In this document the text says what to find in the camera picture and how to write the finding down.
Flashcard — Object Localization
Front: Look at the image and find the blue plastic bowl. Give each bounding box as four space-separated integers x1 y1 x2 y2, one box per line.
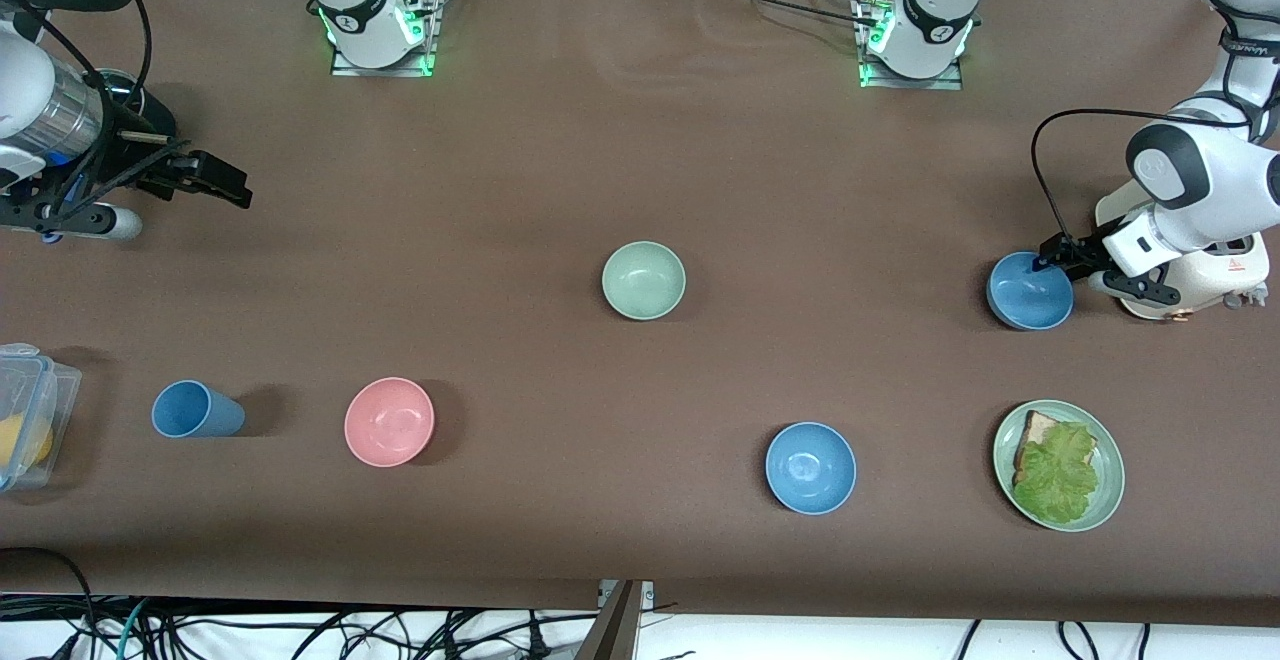
986 251 1076 331
765 422 858 516

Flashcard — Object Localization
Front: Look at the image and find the pink plastic bowl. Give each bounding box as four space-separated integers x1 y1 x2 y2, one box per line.
344 377 436 468

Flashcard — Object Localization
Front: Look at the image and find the green plastic bowl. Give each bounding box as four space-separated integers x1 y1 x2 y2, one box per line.
601 241 688 322

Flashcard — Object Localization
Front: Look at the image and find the white appliance with red label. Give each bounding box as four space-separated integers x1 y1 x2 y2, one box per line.
1095 188 1273 322

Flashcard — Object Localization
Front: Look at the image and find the bread slice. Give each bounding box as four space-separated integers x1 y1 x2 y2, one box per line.
1013 410 1098 486

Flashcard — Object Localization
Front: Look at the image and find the green lettuce leaf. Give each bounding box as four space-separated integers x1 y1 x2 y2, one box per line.
1012 422 1101 525

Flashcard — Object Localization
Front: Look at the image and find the green round plate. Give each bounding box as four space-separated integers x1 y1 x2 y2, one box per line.
993 400 1126 533

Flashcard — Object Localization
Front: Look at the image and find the light blue ribbed cup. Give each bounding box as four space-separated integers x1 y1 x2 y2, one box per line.
151 380 246 439

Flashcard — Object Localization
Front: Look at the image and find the clear plastic food container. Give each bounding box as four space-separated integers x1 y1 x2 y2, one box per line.
0 343 83 493

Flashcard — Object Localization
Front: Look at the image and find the yellow food item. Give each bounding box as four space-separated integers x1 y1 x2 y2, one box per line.
0 415 53 471

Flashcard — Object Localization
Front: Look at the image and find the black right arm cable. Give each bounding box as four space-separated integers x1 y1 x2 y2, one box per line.
0 0 153 211

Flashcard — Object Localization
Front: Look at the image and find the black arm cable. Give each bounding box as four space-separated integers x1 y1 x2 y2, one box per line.
0 0 153 211
1031 108 1256 246

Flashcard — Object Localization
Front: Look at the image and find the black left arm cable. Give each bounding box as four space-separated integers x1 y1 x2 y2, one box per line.
1031 108 1256 246

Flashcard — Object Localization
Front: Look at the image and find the black floor cable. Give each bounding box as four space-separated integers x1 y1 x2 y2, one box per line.
0 547 98 660

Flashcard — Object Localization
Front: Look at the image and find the teal floor cable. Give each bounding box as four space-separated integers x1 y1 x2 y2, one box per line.
113 600 153 660

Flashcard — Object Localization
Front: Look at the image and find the dark camera stand post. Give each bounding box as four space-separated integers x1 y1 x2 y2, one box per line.
575 580 646 660

